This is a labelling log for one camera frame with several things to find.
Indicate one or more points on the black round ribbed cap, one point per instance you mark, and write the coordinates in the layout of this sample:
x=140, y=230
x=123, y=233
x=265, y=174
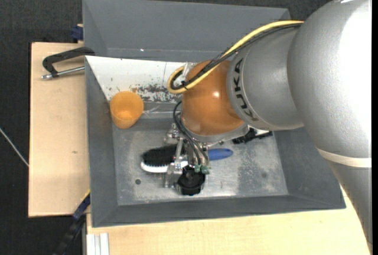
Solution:
x=190, y=183

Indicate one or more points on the black cylinder on white bracket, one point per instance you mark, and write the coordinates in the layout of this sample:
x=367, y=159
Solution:
x=249, y=135

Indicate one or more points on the grey metal bin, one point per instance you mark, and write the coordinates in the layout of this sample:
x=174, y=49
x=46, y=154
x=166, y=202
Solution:
x=254, y=177

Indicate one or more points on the orange plastic cup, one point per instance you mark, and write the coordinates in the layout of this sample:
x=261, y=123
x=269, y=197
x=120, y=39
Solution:
x=126, y=109

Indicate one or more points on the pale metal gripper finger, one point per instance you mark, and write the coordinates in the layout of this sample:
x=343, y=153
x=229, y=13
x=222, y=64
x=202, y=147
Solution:
x=171, y=135
x=172, y=174

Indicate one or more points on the pale wood flat board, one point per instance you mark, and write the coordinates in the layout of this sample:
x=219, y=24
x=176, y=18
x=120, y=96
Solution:
x=57, y=135

